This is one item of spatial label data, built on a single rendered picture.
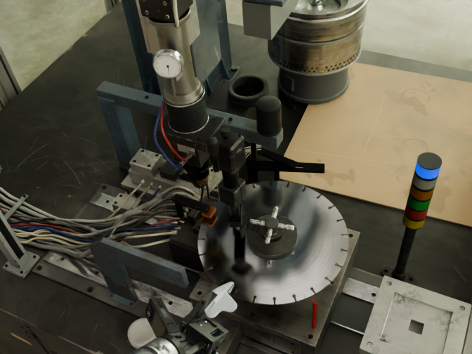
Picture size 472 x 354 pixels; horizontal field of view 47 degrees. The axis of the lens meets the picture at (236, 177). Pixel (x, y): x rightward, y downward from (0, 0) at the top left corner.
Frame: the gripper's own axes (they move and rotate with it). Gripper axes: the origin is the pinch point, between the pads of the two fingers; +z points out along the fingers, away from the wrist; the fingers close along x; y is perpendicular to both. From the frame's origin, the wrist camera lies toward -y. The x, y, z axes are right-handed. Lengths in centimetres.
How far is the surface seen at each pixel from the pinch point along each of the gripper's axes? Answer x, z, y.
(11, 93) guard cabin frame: 1, 31, -121
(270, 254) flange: 13.4, 7.6, 3.3
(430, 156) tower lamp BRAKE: 44, 18, 23
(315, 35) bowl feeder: 53, 57, -26
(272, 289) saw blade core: 9.4, 2.9, 8.2
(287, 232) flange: 17.0, 13.1, 3.1
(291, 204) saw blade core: 20.2, 20.3, -1.3
